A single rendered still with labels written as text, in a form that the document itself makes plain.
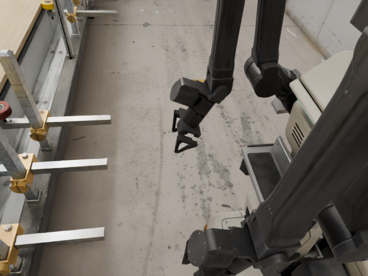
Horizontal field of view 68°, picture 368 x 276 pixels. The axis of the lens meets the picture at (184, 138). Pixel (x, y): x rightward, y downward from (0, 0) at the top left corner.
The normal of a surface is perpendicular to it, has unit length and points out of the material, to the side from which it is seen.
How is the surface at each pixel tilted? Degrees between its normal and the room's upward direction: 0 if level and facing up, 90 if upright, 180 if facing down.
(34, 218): 0
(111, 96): 0
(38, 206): 0
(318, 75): 43
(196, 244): 61
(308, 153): 89
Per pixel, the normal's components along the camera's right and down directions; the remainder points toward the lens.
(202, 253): -0.83, -0.28
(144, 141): 0.07, -0.67
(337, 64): -0.62, -0.46
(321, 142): -0.99, 0.04
